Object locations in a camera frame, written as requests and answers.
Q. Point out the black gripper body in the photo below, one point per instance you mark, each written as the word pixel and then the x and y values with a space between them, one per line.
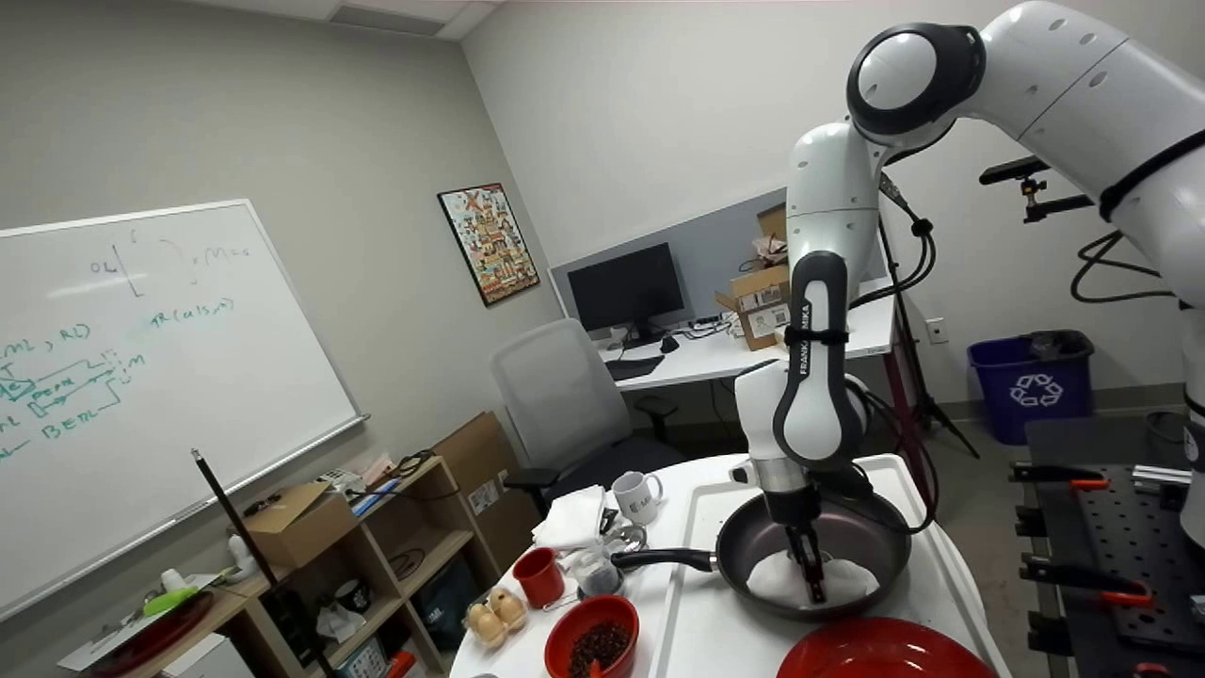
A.
pixel 794 511

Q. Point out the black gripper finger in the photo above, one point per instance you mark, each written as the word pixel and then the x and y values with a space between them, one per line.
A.
pixel 799 552
pixel 815 566

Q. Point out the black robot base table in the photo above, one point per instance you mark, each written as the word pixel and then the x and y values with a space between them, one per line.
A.
pixel 1121 581

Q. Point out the dark frying pan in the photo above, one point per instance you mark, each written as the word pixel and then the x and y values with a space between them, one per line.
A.
pixel 836 559

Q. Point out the round white table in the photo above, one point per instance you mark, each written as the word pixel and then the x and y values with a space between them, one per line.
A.
pixel 681 621

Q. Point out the red plate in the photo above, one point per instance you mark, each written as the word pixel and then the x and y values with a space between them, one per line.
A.
pixel 877 649

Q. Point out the white mug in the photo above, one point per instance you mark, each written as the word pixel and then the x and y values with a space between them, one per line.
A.
pixel 637 496

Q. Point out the white desk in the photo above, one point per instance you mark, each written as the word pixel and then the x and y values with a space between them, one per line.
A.
pixel 725 354

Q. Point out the small glass jar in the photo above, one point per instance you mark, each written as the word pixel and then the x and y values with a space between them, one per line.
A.
pixel 596 579

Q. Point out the red bowl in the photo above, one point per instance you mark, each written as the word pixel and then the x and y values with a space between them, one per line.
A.
pixel 596 636

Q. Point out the grey office chair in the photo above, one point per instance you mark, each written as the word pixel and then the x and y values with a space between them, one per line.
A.
pixel 569 414

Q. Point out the red mug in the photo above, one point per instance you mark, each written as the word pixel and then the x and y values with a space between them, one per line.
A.
pixel 538 579

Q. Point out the blue recycling bin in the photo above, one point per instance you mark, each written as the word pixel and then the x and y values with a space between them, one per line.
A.
pixel 1028 378

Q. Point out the computer monitor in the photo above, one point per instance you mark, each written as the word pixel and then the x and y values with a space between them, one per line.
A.
pixel 625 292

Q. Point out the black tripod stand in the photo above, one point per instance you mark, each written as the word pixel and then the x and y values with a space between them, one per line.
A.
pixel 925 408

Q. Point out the bread rolls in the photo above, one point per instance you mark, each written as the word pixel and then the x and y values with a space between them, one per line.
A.
pixel 495 620

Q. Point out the wooden shelf unit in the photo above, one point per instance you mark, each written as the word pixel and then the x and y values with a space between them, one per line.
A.
pixel 391 543

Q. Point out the cardboard box on shelf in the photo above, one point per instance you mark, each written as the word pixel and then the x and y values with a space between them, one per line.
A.
pixel 300 523

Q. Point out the black pole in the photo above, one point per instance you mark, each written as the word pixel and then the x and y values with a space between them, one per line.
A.
pixel 244 538

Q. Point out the whiteboard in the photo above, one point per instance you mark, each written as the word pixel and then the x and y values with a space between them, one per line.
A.
pixel 144 361

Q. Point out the framed wall poster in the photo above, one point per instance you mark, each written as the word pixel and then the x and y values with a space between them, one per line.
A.
pixel 490 237

